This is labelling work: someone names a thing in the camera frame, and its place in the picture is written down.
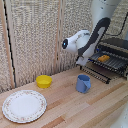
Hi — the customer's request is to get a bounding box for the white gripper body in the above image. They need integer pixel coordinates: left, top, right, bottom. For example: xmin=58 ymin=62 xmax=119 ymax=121
xmin=75 ymin=55 xmax=90 ymax=68

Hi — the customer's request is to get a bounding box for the black ribbed rack tray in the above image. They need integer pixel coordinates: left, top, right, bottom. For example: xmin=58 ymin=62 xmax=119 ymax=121
xmin=79 ymin=63 xmax=112 ymax=85

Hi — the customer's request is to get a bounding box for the blue plastic cup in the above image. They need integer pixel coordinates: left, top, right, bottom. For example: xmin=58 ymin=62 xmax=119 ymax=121
xmin=75 ymin=74 xmax=92 ymax=94

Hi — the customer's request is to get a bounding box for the yellow plastic bowl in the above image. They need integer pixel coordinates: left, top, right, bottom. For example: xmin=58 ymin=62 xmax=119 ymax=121
xmin=35 ymin=74 xmax=54 ymax=90

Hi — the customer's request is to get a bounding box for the white floral rim plate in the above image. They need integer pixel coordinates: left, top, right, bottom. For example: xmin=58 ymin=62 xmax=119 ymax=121
xmin=1 ymin=89 xmax=48 ymax=125

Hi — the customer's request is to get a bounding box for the black wire dish rack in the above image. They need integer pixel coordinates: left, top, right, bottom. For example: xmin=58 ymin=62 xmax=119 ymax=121
xmin=87 ymin=36 xmax=128 ymax=80

